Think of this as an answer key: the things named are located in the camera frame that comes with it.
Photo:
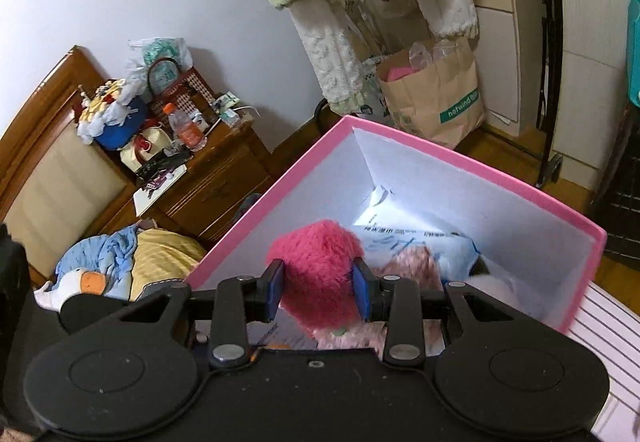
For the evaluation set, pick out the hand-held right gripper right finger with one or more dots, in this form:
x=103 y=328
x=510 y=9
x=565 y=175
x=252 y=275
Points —
x=361 y=292

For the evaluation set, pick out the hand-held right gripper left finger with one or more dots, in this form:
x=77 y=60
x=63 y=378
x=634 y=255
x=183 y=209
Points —
x=275 y=289

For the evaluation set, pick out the pink furry plush toy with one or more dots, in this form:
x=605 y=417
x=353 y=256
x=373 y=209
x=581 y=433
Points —
x=315 y=267

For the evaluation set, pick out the pink floral fabric toy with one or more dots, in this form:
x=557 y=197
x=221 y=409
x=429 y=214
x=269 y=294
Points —
x=410 y=267

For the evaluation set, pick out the blue tissue pack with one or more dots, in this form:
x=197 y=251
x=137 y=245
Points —
x=425 y=234

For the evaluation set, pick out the pink cardboard box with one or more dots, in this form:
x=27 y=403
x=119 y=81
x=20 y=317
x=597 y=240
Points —
x=525 y=222

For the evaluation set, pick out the white goose plush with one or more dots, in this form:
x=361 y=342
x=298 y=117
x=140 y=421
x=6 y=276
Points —
x=75 y=287

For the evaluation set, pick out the printed paper sheet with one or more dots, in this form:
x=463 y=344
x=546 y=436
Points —
x=380 y=199

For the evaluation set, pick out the blue blanket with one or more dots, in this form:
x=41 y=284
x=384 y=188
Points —
x=115 y=252

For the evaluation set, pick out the wooden nightstand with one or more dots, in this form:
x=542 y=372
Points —
x=215 y=192

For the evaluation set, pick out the yellow pillow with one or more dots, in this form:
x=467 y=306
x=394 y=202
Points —
x=165 y=257

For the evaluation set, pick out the wooden padded headboard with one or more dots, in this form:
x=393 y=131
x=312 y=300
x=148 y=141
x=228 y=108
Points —
x=60 y=177

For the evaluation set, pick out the white notebook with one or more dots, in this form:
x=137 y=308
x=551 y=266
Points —
x=155 y=194

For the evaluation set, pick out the orange drink bottle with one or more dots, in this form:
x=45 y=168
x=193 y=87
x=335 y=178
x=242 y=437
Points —
x=187 y=131

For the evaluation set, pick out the cream small bag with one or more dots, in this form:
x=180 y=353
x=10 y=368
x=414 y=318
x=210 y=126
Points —
x=145 y=146

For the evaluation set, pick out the blue pouch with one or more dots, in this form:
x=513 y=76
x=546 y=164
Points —
x=122 y=129

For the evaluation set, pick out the brown paper bag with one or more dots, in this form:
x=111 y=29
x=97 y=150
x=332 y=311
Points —
x=430 y=96

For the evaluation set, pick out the brown woven basket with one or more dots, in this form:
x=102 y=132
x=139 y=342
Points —
x=190 y=91

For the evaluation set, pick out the striped bed sheet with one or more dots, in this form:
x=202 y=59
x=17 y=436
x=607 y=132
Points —
x=615 y=347

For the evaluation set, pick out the white green plastic bag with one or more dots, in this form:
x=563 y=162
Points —
x=160 y=50

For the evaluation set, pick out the black suitcase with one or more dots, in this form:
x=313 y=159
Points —
x=622 y=202

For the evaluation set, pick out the black clothes rack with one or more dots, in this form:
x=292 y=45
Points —
x=590 y=96

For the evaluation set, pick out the black metal rack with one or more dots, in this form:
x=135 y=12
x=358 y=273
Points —
x=550 y=46

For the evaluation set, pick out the teal felt bag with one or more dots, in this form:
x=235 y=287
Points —
x=634 y=51

